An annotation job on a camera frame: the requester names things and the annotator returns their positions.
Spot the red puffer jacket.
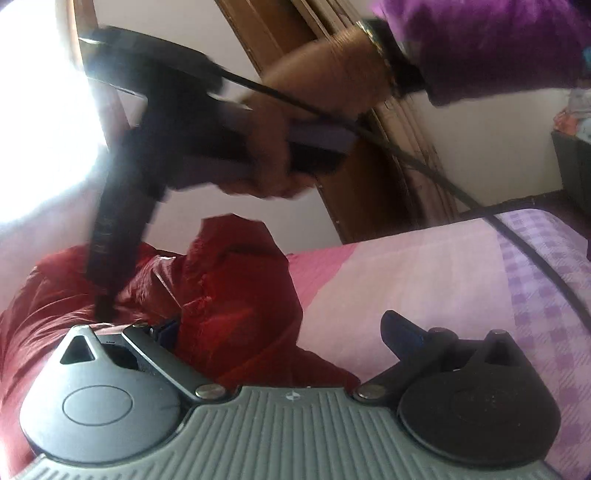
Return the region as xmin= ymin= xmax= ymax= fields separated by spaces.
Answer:
xmin=1 ymin=215 xmax=359 ymax=479

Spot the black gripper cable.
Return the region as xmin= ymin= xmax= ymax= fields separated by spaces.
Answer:
xmin=216 ymin=64 xmax=591 ymax=331

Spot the purple sleeved right forearm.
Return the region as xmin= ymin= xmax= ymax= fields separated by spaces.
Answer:
xmin=366 ymin=0 xmax=590 ymax=106

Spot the person right hand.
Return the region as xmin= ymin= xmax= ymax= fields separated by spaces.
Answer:
xmin=218 ymin=26 xmax=392 ymax=199

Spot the brown wooden door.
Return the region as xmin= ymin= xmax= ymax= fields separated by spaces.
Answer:
xmin=214 ymin=0 xmax=463 ymax=245

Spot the brown framed window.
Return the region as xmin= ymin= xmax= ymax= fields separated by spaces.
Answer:
xmin=0 ymin=0 xmax=136 ymax=222

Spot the pink checked bed sheet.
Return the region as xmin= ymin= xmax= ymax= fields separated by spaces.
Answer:
xmin=0 ymin=207 xmax=591 ymax=480

